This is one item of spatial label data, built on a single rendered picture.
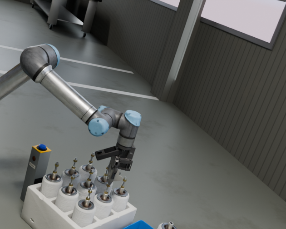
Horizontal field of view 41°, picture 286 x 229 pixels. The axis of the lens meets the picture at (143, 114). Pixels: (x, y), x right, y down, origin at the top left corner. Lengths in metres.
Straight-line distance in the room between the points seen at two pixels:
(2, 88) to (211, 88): 2.67
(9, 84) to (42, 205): 0.57
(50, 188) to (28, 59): 0.62
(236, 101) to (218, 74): 0.43
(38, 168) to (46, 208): 0.25
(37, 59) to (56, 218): 0.71
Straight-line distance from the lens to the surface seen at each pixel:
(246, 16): 3.89
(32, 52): 1.63
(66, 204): 1.82
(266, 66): 3.56
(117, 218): 1.89
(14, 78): 1.80
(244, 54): 3.81
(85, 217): 1.75
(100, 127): 1.53
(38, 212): 1.91
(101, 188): 1.96
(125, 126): 1.65
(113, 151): 1.70
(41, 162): 2.00
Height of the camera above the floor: 1.22
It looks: 18 degrees down
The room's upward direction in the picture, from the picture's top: 18 degrees clockwise
